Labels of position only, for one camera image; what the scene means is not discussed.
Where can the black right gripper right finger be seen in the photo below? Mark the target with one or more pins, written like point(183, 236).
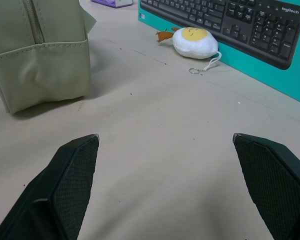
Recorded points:
point(272, 187)

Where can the beige zippered bag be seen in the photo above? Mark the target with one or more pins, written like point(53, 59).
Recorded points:
point(37, 57)

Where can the teal keyboard box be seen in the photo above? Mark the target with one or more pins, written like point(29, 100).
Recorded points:
point(252, 32)

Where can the purple and white box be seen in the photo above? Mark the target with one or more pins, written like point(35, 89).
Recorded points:
point(113, 2)

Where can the brown plush toy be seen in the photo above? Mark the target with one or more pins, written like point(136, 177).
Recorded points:
point(164, 35)

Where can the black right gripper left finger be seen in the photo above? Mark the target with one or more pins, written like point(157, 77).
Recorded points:
point(65, 190)

